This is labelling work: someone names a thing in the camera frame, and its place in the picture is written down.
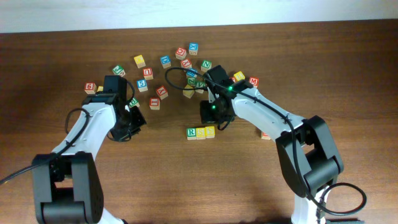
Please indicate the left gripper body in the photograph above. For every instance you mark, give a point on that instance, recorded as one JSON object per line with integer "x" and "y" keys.
{"x": 137, "y": 119}

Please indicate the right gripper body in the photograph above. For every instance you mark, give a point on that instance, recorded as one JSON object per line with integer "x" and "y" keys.
{"x": 214, "y": 112}

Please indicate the yellow S block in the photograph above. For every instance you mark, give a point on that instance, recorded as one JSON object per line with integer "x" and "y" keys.
{"x": 201, "y": 133}
{"x": 210, "y": 131}

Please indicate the green R block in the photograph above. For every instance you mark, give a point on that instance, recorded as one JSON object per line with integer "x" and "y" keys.
{"x": 191, "y": 134}

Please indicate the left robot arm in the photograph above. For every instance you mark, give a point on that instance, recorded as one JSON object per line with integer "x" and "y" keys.
{"x": 66, "y": 184}

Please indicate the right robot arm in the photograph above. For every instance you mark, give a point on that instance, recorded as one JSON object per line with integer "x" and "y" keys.
{"x": 309, "y": 159}

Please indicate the green B block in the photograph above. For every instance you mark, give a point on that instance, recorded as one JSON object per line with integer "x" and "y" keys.
{"x": 134, "y": 102}

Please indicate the red I block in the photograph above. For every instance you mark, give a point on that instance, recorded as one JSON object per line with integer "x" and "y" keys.
{"x": 154, "y": 103}

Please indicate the green V block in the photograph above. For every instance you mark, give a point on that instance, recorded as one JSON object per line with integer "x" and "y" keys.
{"x": 200, "y": 87}

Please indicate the yellow block centre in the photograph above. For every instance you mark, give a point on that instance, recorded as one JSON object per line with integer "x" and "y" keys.
{"x": 188, "y": 91}

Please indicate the blue 5 block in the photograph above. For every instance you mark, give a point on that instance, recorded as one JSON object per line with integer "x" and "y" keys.
{"x": 142, "y": 85}

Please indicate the yellow block right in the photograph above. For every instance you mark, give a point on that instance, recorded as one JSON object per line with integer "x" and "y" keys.
{"x": 239, "y": 76}

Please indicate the green N block lower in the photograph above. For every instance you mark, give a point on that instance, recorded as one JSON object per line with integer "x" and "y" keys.
{"x": 191, "y": 81}

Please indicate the green n block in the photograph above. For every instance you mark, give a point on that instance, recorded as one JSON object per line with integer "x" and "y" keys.
{"x": 206, "y": 65}
{"x": 191, "y": 81}

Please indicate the red K block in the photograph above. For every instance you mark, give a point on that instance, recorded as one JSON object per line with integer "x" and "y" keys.
{"x": 162, "y": 92}

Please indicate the red M block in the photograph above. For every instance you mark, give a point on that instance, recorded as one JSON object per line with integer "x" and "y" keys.
{"x": 254, "y": 81}

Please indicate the green N block upper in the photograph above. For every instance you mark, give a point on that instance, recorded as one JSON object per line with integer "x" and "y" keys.
{"x": 206, "y": 65}

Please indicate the blue H block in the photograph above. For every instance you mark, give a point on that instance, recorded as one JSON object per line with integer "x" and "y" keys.
{"x": 191, "y": 73}

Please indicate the red 6 block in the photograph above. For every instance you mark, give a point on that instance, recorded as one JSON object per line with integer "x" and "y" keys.
{"x": 90, "y": 88}

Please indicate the red A block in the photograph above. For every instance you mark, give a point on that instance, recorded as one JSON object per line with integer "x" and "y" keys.
{"x": 265, "y": 136}

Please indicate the green J block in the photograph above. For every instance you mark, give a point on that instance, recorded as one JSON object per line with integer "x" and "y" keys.
{"x": 118, "y": 70}

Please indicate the red U block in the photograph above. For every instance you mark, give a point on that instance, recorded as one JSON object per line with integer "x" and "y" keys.
{"x": 148, "y": 74}

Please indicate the red Y block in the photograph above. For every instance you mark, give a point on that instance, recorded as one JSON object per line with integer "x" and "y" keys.
{"x": 186, "y": 63}

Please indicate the yellow block top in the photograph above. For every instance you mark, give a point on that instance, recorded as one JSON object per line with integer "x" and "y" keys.
{"x": 139, "y": 60}

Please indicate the blue X block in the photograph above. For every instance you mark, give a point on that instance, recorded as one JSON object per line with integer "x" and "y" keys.
{"x": 193, "y": 48}

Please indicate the blue D block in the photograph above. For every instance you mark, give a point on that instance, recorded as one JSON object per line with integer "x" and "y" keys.
{"x": 165, "y": 61}

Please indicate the red C block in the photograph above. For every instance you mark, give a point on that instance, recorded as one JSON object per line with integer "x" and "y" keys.
{"x": 181, "y": 53}

